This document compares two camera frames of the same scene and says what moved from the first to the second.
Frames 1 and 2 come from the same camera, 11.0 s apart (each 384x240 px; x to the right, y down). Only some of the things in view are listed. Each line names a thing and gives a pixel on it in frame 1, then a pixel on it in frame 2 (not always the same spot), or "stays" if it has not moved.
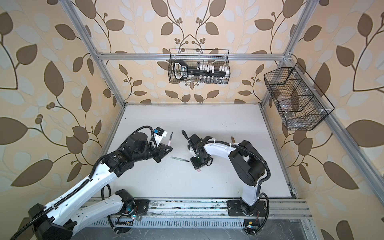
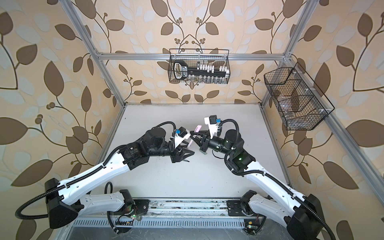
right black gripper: (196, 165) → (205, 141)
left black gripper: (160, 153) → (179, 155)
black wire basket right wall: (300, 103) stays
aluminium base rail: (205, 213) stays
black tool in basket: (181, 71) stays
